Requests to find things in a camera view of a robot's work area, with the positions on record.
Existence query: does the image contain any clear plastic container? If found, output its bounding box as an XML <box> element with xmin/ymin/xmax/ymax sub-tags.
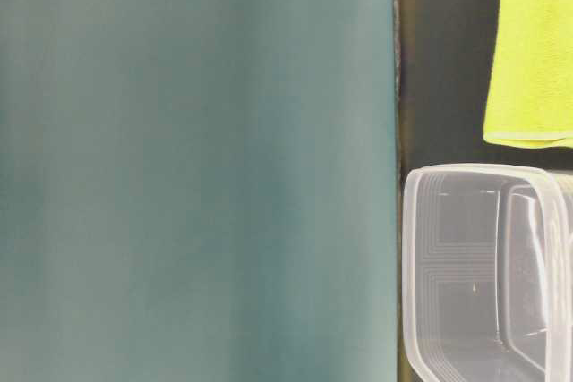
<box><xmin>402</xmin><ymin>164</ymin><xmax>572</xmax><ymax>381</ymax></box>

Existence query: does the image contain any yellow microfiber towel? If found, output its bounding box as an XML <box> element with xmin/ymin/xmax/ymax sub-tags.
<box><xmin>483</xmin><ymin>0</ymin><xmax>572</xmax><ymax>149</ymax></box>

